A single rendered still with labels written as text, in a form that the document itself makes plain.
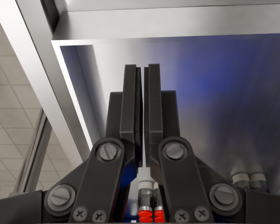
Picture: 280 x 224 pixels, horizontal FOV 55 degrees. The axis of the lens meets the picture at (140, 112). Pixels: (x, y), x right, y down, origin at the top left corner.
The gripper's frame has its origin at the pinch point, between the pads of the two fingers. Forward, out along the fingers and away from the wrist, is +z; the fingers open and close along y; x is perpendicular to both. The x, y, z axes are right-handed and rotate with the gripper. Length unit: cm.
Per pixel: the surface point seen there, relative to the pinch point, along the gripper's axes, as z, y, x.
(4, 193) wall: 91, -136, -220
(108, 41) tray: 6.8, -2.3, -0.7
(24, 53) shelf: 10.4, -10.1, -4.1
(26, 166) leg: 26, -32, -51
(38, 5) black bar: 8.4, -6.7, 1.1
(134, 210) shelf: 10.3, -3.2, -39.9
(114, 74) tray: 10.1, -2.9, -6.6
